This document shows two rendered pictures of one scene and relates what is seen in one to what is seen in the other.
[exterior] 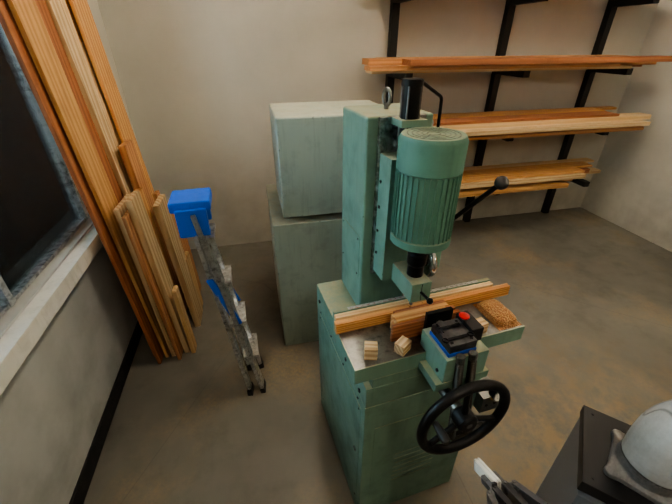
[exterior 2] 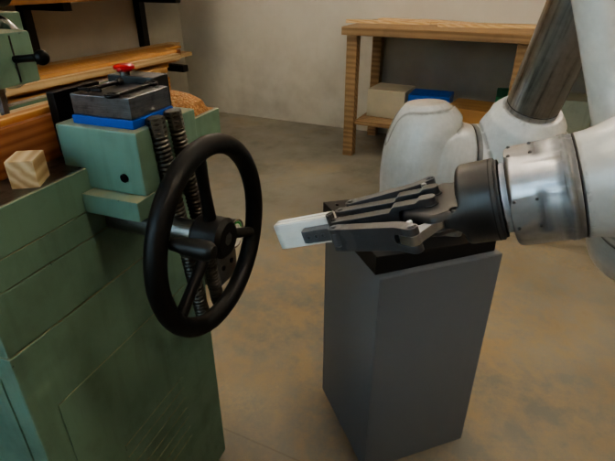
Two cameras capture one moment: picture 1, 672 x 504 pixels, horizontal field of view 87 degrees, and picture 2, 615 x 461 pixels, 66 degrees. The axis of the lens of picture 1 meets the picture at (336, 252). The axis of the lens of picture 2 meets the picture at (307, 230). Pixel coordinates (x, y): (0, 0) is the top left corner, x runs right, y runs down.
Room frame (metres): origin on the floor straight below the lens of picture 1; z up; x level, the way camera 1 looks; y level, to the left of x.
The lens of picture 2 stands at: (0.13, 0.03, 1.14)
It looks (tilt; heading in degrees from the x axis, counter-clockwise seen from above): 28 degrees down; 308
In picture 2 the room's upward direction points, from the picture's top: straight up
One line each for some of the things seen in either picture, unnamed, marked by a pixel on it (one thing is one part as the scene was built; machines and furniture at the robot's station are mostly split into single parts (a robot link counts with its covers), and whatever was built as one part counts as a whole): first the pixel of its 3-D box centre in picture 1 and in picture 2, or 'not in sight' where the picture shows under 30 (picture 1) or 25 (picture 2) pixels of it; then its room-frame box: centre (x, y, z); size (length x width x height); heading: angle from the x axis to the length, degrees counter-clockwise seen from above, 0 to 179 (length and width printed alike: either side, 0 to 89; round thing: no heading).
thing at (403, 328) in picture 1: (425, 325); (59, 133); (0.84, -0.28, 0.93); 0.24 x 0.01 x 0.06; 108
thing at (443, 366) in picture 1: (452, 349); (133, 144); (0.75, -0.35, 0.91); 0.15 x 0.14 x 0.09; 108
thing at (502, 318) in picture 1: (497, 310); (170, 101); (0.93, -0.55, 0.92); 0.14 x 0.09 x 0.04; 18
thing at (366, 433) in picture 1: (383, 391); (46, 384); (1.04, -0.21, 0.35); 0.58 x 0.45 x 0.71; 18
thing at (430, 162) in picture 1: (426, 191); not in sight; (0.93, -0.25, 1.35); 0.18 x 0.18 x 0.31
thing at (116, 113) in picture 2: (458, 332); (128, 94); (0.75, -0.35, 0.99); 0.13 x 0.11 x 0.06; 108
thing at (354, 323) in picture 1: (427, 307); not in sight; (0.95, -0.31, 0.92); 0.67 x 0.02 x 0.04; 108
